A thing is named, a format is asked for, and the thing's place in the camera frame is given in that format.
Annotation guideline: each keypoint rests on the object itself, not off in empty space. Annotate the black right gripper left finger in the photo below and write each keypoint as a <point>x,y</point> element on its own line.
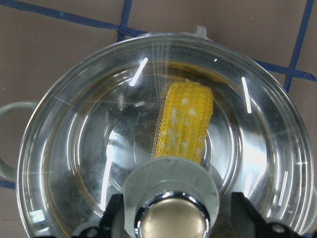
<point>111,224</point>

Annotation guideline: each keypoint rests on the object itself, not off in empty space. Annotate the yellow corn cob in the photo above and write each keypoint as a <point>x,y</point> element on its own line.
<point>184,120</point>

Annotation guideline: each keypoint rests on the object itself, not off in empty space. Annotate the glass pot lid with knob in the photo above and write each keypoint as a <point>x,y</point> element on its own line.
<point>163,138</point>

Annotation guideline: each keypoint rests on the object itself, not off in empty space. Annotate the stainless steel cooking pot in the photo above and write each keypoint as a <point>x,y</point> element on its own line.
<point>24,138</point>

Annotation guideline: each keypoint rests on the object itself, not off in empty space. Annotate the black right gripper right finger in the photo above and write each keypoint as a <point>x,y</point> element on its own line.
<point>248,222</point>

